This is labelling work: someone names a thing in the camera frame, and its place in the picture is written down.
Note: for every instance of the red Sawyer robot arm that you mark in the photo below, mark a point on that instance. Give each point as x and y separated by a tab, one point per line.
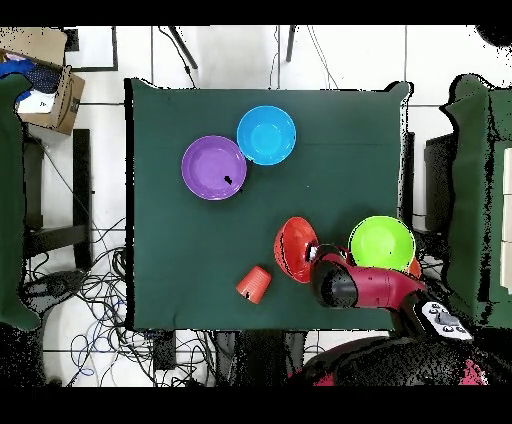
380	286

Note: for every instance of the purple bowl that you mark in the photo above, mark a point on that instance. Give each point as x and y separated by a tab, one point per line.
208	164

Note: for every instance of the orange cup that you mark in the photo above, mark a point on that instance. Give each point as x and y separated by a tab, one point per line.
254	284

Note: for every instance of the cardboard box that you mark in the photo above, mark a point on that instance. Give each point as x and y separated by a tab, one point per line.
70	104

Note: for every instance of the large orange bowl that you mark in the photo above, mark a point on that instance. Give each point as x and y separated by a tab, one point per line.
294	248

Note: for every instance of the dark green tablecloth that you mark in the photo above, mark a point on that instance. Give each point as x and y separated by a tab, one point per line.
168	120

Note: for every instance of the green covered side table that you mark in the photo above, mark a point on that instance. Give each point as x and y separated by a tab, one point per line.
10	200
480	160

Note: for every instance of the green bowl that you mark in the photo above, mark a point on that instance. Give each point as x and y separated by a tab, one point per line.
382	242

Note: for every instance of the blue cloth bundle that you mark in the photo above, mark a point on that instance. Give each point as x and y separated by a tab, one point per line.
42	78

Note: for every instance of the black chair frame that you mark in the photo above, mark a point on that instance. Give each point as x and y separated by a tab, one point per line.
82	180
438	168

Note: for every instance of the black tripod leg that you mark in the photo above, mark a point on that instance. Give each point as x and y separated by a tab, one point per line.
182	47
290	44

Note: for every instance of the white board black frame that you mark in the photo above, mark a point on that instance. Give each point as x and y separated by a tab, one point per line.
96	48

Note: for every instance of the dark grey stand base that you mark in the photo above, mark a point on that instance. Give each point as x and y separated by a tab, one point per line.
52	286

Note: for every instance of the small orange bowl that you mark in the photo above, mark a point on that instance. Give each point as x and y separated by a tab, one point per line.
416	268

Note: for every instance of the black power strip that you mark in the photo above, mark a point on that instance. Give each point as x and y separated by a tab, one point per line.
164	350

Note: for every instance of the large blue bowl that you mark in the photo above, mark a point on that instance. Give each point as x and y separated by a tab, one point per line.
266	135

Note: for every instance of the white packet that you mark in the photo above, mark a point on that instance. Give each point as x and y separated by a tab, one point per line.
36	104

